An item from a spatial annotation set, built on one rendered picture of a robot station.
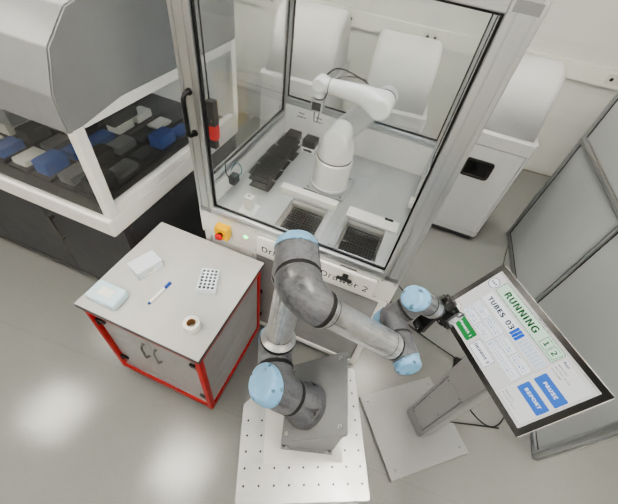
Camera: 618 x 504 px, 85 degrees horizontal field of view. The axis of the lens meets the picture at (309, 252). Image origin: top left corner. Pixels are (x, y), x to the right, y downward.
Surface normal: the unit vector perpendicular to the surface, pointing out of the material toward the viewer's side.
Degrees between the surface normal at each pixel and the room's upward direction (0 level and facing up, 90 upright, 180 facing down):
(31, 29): 41
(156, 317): 0
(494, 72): 90
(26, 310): 0
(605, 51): 90
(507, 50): 90
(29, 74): 69
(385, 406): 3
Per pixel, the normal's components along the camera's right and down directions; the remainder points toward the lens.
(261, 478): 0.12, -0.66
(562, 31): -0.31, 0.69
